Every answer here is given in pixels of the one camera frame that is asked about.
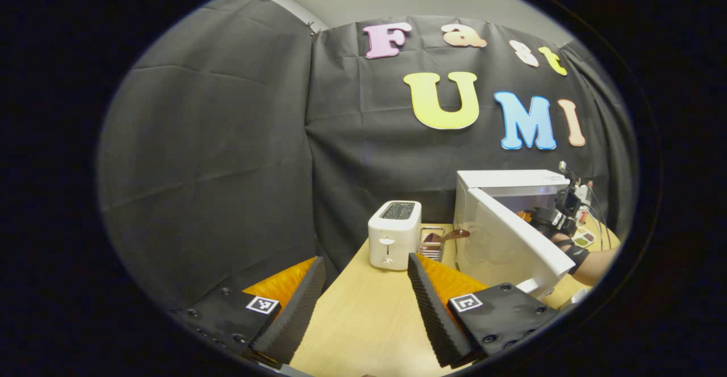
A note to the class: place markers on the clear plastic water bottle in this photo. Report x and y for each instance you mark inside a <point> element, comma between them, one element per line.
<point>589,187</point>

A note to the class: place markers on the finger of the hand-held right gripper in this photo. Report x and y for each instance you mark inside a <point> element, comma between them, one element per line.
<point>525,217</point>

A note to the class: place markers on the wooden spoon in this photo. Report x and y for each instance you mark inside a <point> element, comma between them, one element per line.
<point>451,235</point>

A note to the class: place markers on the white divided bean dish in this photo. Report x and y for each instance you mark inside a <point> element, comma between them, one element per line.
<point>584,238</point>

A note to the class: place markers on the white toaster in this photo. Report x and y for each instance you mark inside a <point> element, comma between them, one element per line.
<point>395,235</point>

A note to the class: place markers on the white microwave oven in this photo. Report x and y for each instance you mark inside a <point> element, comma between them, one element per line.
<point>500,246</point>

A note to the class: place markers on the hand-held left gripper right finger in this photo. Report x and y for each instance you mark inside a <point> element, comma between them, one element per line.
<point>437,320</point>

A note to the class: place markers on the small white tray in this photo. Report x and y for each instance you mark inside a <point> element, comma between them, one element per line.
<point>579,296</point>

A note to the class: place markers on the black backdrop cloth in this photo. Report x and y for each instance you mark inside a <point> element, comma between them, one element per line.
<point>227,167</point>

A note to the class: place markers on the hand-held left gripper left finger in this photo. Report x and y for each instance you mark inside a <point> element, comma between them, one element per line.
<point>289,320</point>

